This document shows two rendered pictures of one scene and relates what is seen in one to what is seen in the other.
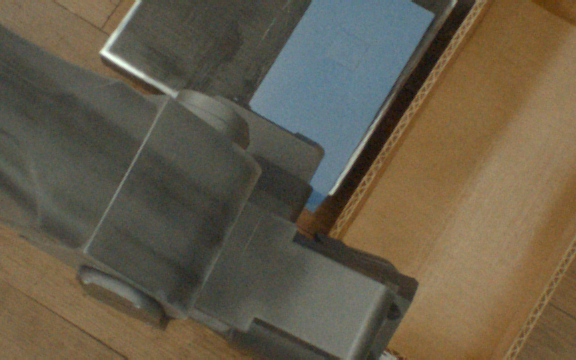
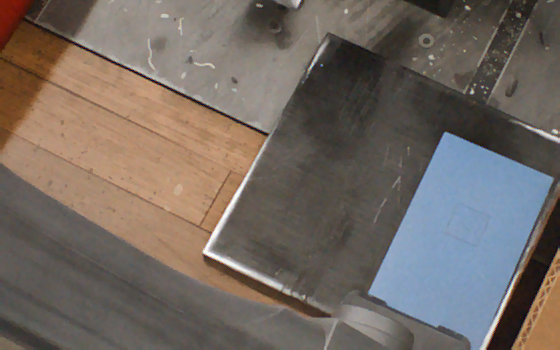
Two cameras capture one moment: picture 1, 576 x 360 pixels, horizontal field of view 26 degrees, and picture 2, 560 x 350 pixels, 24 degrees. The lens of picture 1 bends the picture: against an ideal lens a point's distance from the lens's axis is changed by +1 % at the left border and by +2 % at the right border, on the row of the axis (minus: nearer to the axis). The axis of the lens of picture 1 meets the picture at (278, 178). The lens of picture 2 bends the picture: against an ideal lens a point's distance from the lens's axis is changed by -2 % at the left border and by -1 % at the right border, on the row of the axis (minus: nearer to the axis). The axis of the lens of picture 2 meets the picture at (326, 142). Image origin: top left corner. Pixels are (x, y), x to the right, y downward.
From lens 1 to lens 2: 5 cm
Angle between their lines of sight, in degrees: 8
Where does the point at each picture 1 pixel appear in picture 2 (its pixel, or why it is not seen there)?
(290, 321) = not seen: outside the picture
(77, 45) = (176, 245)
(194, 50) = (303, 240)
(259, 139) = not seen: hidden behind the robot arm
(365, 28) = (483, 199)
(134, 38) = (237, 233)
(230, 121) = (397, 335)
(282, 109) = (405, 295)
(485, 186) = not seen: outside the picture
